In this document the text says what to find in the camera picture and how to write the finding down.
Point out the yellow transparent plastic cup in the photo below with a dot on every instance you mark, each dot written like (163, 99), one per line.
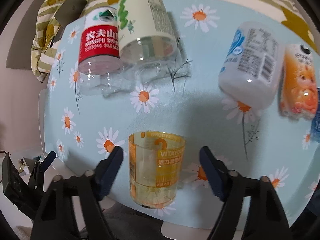
(155, 160)

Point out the grey bed headboard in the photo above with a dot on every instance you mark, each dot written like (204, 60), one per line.
(19, 55)

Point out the blue label bottle cup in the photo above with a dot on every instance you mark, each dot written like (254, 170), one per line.
(315, 126)

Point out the red label bottle cup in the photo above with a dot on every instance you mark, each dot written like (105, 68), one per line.
(99, 62)

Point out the green label bottle cup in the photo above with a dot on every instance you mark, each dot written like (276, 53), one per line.
(147, 45)

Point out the grey open laptop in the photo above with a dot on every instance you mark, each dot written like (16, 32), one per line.
(69, 11)

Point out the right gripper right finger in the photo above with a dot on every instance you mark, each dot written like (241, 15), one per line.
(266, 217)

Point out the orange label bottle cup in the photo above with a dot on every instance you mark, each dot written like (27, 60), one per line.
(299, 96)

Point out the white label bottle cup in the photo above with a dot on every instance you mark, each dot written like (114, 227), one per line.
(253, 65)

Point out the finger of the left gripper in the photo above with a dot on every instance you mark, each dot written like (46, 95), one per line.
(43, 164)

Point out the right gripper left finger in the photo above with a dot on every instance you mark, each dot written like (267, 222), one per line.
(55, 218)

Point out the daisy print blue tablecloth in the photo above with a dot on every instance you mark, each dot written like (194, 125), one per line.
(82, 128)

